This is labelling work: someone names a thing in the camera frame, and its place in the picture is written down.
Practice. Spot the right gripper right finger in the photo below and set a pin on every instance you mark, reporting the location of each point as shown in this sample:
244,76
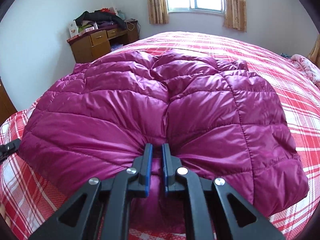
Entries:
212,208

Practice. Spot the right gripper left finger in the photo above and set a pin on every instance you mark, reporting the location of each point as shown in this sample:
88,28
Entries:
100,209

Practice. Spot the magenta puffer jacket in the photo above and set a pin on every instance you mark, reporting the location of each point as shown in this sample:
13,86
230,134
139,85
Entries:
220,118

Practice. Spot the brown wooden door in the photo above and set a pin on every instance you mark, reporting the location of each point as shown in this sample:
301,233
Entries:
7,108

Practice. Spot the red plaid bed sheet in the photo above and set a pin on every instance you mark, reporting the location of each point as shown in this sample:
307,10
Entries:
28,199

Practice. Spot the wooden desk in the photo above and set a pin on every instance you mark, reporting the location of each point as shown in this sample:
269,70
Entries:
97,43

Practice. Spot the white box on desk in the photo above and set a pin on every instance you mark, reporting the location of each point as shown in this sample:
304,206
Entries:
73,29

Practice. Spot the black jacket on desk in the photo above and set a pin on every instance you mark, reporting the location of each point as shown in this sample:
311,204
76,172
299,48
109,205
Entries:
98,16

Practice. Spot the pink floral quilt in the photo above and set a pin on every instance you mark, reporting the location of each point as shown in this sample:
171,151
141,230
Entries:
311,70

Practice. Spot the side window beige curtain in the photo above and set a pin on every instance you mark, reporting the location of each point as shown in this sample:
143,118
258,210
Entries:
314,55

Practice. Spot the right beige curtain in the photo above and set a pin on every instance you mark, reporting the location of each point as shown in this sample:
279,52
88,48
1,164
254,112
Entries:
236,15

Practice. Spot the left beige curtain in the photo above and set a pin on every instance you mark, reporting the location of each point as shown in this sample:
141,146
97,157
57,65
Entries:
158,12

